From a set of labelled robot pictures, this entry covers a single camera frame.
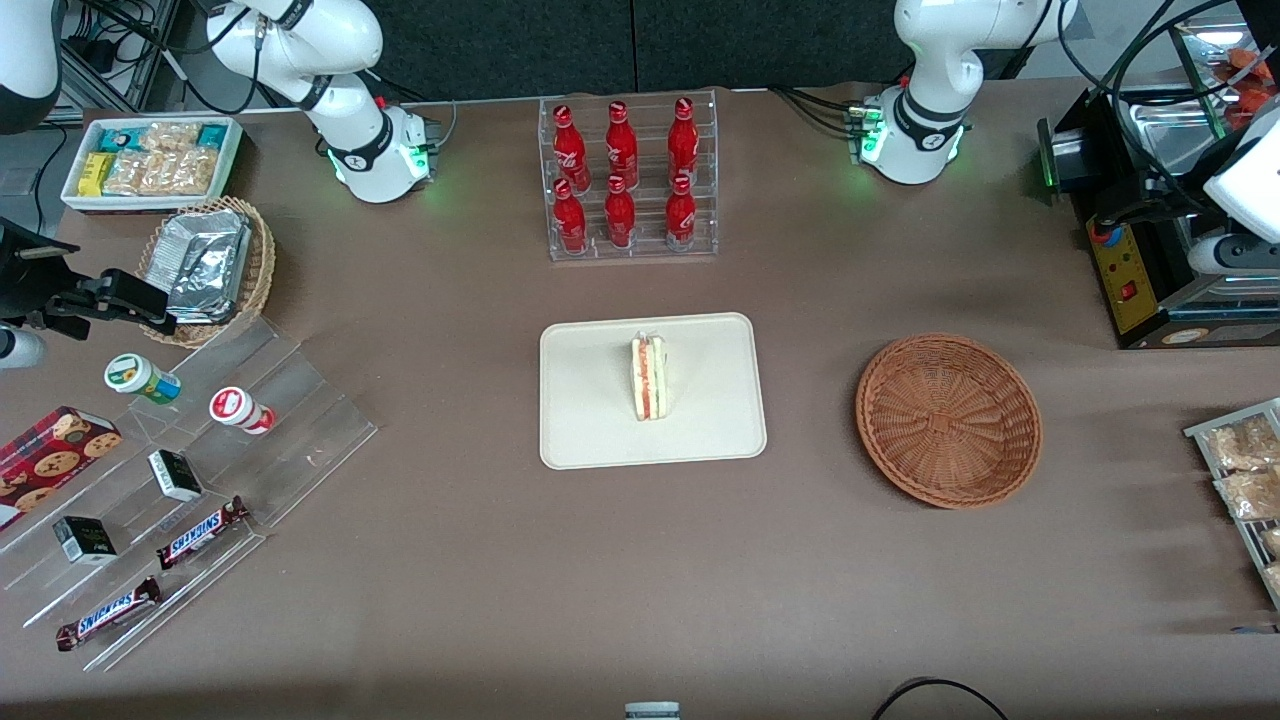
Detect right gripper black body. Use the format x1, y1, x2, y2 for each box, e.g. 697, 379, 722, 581
0, 220, 81, 328

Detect triangle sandwich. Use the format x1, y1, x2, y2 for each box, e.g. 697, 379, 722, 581
629, 333, 668, 422

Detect small tan wicker basket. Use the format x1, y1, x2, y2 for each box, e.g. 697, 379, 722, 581
137, 196, 277, 349

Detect large round brown wicker basket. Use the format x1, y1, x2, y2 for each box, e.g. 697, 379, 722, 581
855, 333, 1044, 511

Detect cream rectangular plastic tray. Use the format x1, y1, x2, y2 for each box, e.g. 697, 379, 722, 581
539, 313, 768, 471

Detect black food warmer yellow panel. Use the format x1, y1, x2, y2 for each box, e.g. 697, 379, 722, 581
1037, 18, 1280, 351

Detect green lid snack cup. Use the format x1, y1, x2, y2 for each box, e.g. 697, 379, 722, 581
105, 353, 183, 405

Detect silver foil packets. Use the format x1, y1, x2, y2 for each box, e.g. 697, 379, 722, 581
160, 210, 252, 324

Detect white rectangular snack bin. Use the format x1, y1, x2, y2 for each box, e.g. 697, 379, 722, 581
60, 115, 245, 215

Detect red tartan cookie box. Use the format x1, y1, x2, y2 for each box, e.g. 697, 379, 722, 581
0, 405, 123, 532

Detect red lid snack cup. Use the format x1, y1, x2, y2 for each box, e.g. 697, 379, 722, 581
209, 386, 276, 436

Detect red sausages in warmer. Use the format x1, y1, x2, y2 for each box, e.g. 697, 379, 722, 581
1222, 45, 1280, 101

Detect small black box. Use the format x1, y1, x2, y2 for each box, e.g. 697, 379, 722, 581
148, 450, 204, 503
52, 516, 118, 566

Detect clear acrylic stepped display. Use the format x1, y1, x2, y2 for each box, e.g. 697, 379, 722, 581
0, 318, 379, 673

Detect grey snack display rack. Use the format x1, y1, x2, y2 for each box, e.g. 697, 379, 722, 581
1184, 398, 1280, 613

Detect Snickers chocolate bar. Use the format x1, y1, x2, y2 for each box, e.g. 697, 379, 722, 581
156, 496, 251, 571
56, 576, 163, 652

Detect red cola bottle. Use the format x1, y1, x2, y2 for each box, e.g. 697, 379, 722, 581
605, 101, 641, 189
665, 175, 698, 252
668, 97, 701, 186
552, 104, 592, 191
552, 178, 590, 254
604, 175, 638, 250

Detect clear acrylic bottle rack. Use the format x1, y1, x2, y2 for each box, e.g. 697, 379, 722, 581
538, 89, 719, 263

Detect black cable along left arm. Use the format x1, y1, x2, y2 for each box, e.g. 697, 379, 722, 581
1055, 0, 1241, 206

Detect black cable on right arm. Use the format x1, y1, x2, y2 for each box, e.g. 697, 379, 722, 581
175, 0, 306, 113

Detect aluminium frame with cables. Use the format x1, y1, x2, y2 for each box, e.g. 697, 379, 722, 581
60, 0, 186, 113

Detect black left arm base cables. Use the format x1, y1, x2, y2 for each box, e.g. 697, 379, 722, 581
768, 84, 863, 139

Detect black cable loop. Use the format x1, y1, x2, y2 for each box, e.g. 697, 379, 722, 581
870, 677, 1011, 720

